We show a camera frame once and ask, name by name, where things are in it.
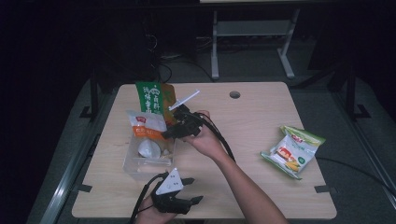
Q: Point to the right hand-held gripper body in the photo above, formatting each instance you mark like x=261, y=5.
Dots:
x=191, y=126

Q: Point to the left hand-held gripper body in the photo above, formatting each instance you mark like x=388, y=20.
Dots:
x=169, y=186

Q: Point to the white and orange packet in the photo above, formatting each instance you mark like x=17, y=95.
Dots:
x=146, y=124

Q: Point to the clear plastic container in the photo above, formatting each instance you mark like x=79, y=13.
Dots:
x=149, y=165

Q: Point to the green and red seasoning packet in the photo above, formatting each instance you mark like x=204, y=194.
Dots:
x=151, y=98

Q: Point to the person's right hand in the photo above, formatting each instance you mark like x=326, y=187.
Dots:
x=207, y=140

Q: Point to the person's left hand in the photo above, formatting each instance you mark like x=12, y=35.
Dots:
x=149, y=216

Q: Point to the black tape piece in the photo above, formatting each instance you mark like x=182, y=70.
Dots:
x=323, y=189
x=84, y=188

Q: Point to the black metal stand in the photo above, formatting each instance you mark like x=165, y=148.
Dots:
x=351, y=96
x=93, y=99

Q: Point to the green and white packet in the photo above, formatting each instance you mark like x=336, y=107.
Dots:
x=295, y=149

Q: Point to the white metal stand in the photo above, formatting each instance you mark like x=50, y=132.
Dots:
x=249, y=28

